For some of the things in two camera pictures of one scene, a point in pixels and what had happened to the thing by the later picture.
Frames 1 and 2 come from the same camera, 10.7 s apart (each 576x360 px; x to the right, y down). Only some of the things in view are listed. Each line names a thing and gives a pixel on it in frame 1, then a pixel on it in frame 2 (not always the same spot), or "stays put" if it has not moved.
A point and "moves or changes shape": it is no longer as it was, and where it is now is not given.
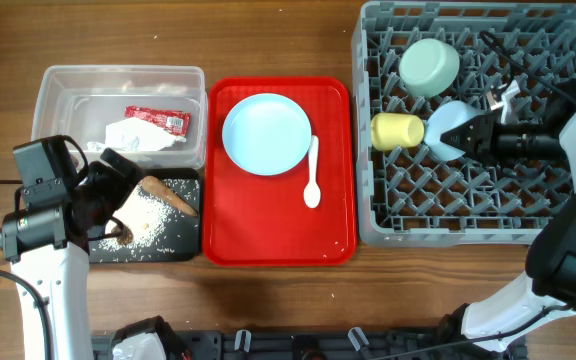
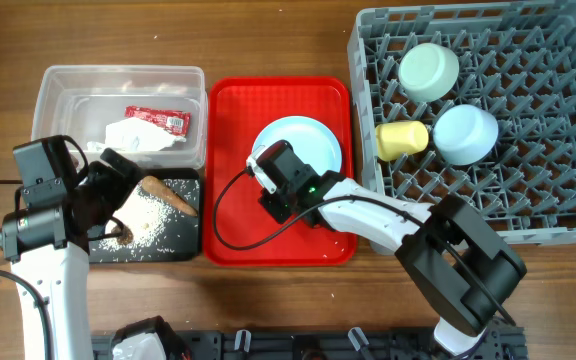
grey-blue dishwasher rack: (413, 197) stays put
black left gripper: (118, 186) stays put
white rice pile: (146, 215) stays put
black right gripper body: (518, 141) -> (278, 204)
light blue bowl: (444, 120) moves or changes shape
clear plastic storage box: (77, 102) stays put
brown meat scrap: (126, 237) stays put
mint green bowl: (428, 67) stays put
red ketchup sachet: (175, 122) stays put
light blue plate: (266, 134) -> (313, 143)
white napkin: (136, 135) stays put
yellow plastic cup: (390, 131) moves or changes shape
